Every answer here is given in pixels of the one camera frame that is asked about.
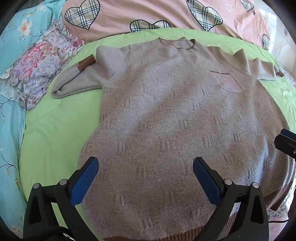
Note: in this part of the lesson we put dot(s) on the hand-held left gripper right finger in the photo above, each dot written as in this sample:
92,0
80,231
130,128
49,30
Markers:
206,180

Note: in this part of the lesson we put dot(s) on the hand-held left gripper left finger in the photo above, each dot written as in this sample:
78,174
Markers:
86,180

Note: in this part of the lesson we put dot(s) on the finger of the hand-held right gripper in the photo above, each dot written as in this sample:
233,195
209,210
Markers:
285,143

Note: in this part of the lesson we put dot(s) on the beige knit sweater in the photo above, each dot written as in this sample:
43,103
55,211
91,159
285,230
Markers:
161,115

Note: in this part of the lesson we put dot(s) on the green bed sheet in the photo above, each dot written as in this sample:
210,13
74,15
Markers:
57,139

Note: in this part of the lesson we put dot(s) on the turquoise floral bed sheet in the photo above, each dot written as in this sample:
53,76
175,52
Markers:
11,139

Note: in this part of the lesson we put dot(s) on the floral ruffled pillow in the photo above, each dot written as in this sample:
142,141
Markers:
39,64

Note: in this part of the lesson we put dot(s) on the pink pillow with plaid hearts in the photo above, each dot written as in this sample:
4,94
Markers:
161,12

